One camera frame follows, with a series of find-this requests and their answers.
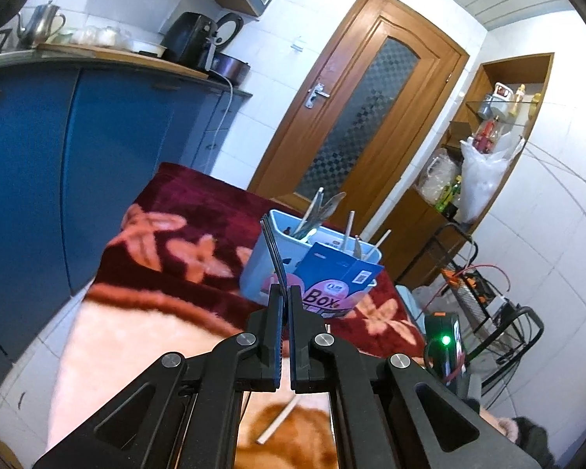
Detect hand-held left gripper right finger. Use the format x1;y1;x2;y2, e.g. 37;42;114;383
289;287;543;469

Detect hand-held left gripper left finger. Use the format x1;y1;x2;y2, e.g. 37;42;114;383
32;283;286;469

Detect light blue utensil holder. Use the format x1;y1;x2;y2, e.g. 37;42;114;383
239;209;384;320

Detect steel table knife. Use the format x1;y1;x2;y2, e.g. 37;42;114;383
300;188;325;238

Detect steel spoon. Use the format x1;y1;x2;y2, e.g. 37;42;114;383
307;192;347;230

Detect person's right forearm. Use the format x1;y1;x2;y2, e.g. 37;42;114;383
510;417;555;467

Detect person's right hand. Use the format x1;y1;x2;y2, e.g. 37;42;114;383
479;413;518;440

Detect black metal cart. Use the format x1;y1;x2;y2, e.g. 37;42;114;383
395;222;545;401

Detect purple printed cardboard label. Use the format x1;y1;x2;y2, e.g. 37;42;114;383
293;242;386;319

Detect red floral blanket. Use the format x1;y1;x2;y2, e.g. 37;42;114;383
46;162;428;469

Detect green bottle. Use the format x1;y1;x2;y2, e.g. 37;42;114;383
437;176;465;213

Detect clear plastic bag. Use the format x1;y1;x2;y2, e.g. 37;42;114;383
417;149;462;201

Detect white plastic bag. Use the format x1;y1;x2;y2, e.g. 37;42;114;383
459;129;525;226

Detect red bottle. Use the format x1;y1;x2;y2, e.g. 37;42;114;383
473;117;501;154

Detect wooden door with glass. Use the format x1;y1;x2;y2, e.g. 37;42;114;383
248;0;470;274

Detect dark slow cooker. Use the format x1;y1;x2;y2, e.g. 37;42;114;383
210;54;251;86

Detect blue base cabinets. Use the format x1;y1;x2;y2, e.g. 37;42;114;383
0;44;252;392

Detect black air fryer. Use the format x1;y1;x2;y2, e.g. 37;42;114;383
161;12;223;72

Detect white dish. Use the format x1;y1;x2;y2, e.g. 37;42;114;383
127;39;168;57

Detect steel kettle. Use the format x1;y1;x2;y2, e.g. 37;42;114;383
17;1;66;50

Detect white power cable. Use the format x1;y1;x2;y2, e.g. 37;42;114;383
202;71;235;152

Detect metal door handle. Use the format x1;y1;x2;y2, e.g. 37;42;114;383
305;81;331;109

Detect wooden wall niche shelf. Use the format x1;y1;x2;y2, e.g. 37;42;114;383
395;53;555;294

